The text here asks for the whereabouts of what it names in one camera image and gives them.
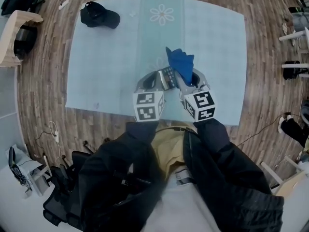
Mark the beige wooden arch stand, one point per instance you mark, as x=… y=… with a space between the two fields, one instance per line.
x=9 y=37

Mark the light wooden desk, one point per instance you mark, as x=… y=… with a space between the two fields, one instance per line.
x=289 y=180

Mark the white desk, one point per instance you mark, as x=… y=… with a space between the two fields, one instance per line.
x=299 y=49

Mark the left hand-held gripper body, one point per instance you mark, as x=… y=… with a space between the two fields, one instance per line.
x=147 y=106

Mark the black mesh office chair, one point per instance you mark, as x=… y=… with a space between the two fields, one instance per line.
x=60 y=197

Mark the white power adapter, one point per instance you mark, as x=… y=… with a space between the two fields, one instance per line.
x=57 y=136

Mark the black bin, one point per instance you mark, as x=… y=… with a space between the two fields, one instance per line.
x=24 y=41

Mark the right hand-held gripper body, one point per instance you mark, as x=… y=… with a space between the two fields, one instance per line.
x=200 y=105

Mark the black calculator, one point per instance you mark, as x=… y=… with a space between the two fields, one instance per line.
x=169 y=77

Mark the white power strip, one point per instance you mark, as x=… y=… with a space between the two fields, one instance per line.
x=64 y=4

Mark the small white side table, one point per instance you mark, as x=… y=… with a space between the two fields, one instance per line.
x=33 y=175

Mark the person's left forearm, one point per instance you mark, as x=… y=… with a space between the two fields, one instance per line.
x=120 y=173

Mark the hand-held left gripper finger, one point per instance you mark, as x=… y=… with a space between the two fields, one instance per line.
x=159 y=81
x=142 y=80

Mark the black cap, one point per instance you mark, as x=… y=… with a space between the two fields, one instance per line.
x=99 y=16

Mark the black bag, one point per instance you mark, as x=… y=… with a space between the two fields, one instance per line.
x=293 y=70

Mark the person's khaki trousers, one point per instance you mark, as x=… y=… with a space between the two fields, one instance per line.
x=169 y=151

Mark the light blue flowered tablecloth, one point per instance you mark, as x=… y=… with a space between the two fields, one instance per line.
x=108 y=64

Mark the blue cloth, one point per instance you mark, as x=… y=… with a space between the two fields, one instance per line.
x=181 y=62

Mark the person's right forearm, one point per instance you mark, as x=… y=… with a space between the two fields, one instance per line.
x=231 y=178

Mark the person's white shirt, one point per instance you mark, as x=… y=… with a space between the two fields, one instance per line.
x=183 y=209

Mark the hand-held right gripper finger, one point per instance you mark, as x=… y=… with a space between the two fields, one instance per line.
x=181 y=82
x=201 y=77

